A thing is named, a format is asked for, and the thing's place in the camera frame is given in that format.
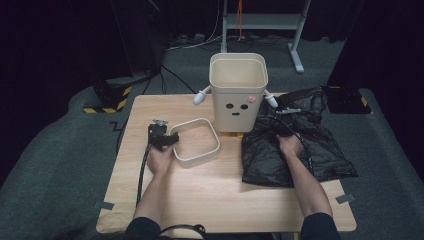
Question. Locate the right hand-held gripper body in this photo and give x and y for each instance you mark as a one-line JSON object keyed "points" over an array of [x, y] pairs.
{"points": [[285, 126]]}

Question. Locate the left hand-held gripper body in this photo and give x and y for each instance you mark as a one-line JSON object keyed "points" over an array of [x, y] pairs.
{"points": [[158, 138]]}

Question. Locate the black base with hazard stripes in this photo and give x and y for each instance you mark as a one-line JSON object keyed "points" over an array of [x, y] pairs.
{"points": [[111, 96], [346, 101]]}

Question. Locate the cream trash bin with face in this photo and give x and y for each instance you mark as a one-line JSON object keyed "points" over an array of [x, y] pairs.
{"points": [[233, 116]]}

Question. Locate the grey tape strip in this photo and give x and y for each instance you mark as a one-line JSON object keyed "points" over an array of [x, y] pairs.
{"points": [[104, 205], [346, 198]]}

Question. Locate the black plastic trash bag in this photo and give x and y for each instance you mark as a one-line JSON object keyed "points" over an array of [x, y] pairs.
{"points": [[263, 160]]}

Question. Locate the person's left hand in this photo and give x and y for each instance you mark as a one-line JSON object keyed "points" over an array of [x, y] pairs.
{"points": [[160, 163]]}

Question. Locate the person's black left sleeve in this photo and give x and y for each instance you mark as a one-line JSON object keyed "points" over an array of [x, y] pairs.
{"points": [[143, 230]]}

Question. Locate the grey metal stand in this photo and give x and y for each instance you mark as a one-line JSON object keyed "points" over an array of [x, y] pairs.
{"points": [[260, 20]]}

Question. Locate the person's black right sleeve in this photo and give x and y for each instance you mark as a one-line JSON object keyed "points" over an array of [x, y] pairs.
{"points": [[320, 228]]}

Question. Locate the person's right hand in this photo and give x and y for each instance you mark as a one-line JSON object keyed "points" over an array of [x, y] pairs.
{"points": [[290, 145]]}

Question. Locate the person's black sleeve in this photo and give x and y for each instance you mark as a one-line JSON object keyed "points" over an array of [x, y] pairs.
{"points": [[320, 228], [143, 230]]}

